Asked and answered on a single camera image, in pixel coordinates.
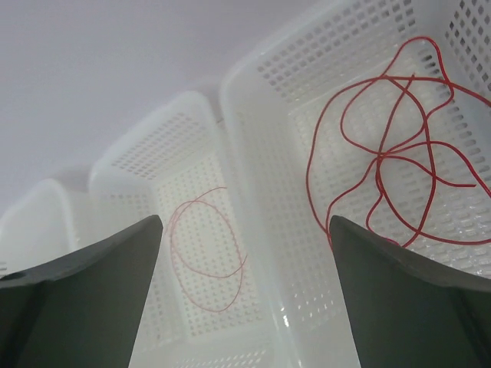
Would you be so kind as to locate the white perforated right basket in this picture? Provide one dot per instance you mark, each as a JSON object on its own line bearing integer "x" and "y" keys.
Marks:
{"x": 372, "y": 110}

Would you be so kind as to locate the white perforated middle basket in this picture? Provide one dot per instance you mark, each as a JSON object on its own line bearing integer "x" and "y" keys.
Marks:
{"x": 202, "y": 307}

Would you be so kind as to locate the white solid plastic tub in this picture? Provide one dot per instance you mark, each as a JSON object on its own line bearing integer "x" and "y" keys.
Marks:
{"x": 51, "y": 221}

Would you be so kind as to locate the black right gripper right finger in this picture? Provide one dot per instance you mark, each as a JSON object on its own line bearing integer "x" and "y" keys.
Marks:
{"x": 406, "y": 310}

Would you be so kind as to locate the white perforated basket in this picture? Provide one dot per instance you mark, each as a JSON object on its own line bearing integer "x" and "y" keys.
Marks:
{"x": 202, "y": 307}
{"x": 372, "y": 110}

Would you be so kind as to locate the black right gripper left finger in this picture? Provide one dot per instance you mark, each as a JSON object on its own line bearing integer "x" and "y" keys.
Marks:
{"x": 82, "y": 309}

